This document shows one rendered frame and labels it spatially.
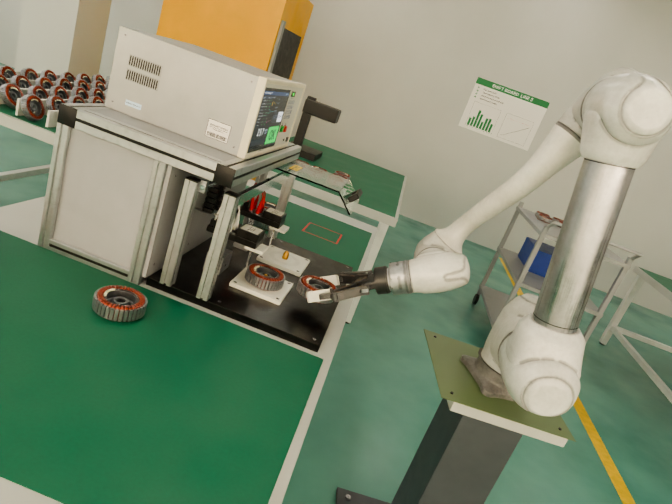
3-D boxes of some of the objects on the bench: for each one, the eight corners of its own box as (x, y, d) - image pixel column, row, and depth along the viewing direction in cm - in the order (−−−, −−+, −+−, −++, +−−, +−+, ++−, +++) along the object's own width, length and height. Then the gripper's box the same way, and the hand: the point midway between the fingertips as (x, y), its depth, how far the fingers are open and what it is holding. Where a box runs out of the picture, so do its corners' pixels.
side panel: (143, 281, 131) (172, 162, 121) (137, 285, 128) (166, 163, 118) (45, 242, 132) (65, 121, 122) (36, 245, 129) (56, 122, 119)
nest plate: (309, 263, 176) (310, 260, 176) (299, 277, 162) (300, 273, 162) (269, 247, 177) (270, 244, 177) (255, 260, 163) (256, 256, 163)
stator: (153, 308, 120) (156, 295, 119) (129, 329, 110) (133, 314, 108) (108, 292, 120) (111, 278, 119) (80, 311, 110) (83, 296, 108)
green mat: (323, 359, 125) (323, 359, 125) (239, 578, 68) (239, 577, 67) (-20, 223, 130) (-20, 222, 130) (-373, 317, 72) (-373, 316, 72)
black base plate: (351, 272, 188) (353, 267, 187) (317, 353, 127) (320, 345, 127) (233, 227, 191) (235, 221, 190) (145, 284, 130) (147, 276, 129)
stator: (285, 282, 152) (289, 271, 150) (277, 296, 141) (281, 284, 140) (250, 269, 152) (253, 258, 151) (239, 282, 141) (242, 270, 140)
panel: (236, 221, 191) (258, 144, 181) (145, 278, 128) (172, 165, 119) (233, 220, 191) (255, 143, 181) (141, 276, 128) (168, 163, 119)
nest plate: (292, 286, 153) (293, 283, 153) (279, 305, 139) (280, 301, 139) (246, 268, 154) (247, 265, 154) (228, 285, 140) (229, 281, 140)
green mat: (372, 233, 248) (372, 233, 248) (356, 273, 190) (357, 272, 190) (194, 165, 253) (194, 165, 253) (126, 183, 195) (126, 183, 195)
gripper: (390, 254, 149) (316, 264, 154) (384, 280, 127) (299, 291, 132) (394, 278, 151) (321, 288, 156) (389, 308, 129) (305, 318, 133)
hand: (317, 288), depth 143 cm, fingers closed on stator, 11 cm apart
